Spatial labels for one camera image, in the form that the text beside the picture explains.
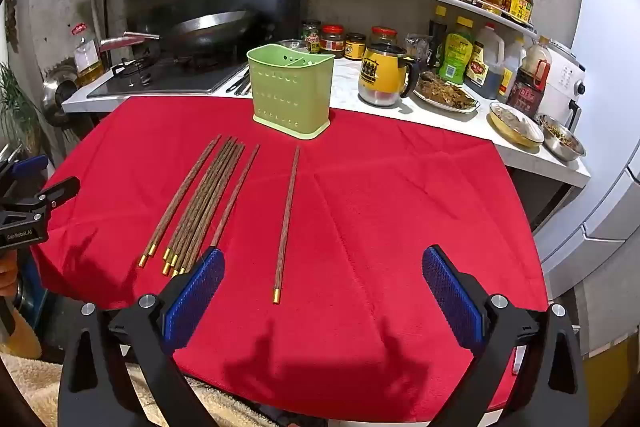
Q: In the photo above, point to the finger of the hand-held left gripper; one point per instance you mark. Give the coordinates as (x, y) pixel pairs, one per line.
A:
(27, 168)
(57, 192)

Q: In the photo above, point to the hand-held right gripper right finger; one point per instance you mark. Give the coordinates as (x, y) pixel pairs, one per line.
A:
(452, 297)

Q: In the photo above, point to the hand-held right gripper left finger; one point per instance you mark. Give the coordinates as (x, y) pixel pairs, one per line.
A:
(195, 297)

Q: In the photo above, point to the green plastic utensil holder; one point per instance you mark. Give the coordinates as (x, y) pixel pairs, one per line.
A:
(292, 89)

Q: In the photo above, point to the black utensils on counter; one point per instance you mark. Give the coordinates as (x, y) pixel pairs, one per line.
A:
(243, 82)

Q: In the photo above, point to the person's left hand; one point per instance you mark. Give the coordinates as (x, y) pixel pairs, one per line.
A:
(7, 276)

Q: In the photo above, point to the green scallion bunch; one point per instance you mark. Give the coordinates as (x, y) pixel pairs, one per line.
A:
(17, 107)

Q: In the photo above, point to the steel pot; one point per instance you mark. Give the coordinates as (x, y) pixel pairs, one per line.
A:
(57, 94)

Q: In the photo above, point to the cooking oil bottle red cap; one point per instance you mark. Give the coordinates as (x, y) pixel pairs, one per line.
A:
(89, 62)

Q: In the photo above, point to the red tablecloth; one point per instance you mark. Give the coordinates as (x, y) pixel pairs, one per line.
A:
(350, 217)

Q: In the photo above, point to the hanging dried plant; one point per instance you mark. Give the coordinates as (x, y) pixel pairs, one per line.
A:
(11, 19)

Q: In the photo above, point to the beige towel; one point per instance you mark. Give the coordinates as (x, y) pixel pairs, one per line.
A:
(30, 387)

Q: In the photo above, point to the black gas stove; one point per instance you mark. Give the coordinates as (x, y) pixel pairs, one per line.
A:
(175, 79)

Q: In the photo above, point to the yellow bin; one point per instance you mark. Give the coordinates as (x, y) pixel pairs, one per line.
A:
(612, 387)

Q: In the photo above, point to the yellow rimmed bowl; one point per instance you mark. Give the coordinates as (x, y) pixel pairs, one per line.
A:
(515, 123)

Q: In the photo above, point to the steel bowl with food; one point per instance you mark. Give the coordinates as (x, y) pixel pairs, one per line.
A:
(562, 137)

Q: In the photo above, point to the plate of cooked food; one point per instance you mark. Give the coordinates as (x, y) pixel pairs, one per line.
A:
(445, 92)

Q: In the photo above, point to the dark vinegar jug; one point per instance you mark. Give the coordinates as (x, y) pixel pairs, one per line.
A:
(485, 67)

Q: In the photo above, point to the yellow steel mug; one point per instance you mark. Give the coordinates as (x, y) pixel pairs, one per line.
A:
(382, 74)

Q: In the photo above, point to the white plastic jug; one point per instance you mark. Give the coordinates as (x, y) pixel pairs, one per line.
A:
(512, 67)

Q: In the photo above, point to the green bottle yellow cap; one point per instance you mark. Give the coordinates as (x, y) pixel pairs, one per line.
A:
(456, 54)

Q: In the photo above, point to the white kitchen appliance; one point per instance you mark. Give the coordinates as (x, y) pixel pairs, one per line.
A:
(567, 79)

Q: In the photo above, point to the white refrigerator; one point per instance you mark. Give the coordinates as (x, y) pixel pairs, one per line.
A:
(610, 107)

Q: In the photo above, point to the clear plastic packet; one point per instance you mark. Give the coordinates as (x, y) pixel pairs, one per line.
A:
(417, 46)

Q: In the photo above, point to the dark bottle yellow cap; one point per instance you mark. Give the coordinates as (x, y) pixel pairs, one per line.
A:
(437, 37)

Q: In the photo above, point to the yellow label sauce jar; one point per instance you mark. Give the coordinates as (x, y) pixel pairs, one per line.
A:
(355, 48)

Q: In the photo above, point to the red lid glass jar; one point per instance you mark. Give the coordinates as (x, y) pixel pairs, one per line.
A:
(384, 36)

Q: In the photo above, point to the small steel bowl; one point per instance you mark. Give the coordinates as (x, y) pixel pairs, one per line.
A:
(292, 44)

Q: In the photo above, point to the red lid chili jar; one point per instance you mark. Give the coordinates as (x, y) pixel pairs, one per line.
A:
(332, 42)

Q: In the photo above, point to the green lid sauce jar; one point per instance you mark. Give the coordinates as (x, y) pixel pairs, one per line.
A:
(310, 36)

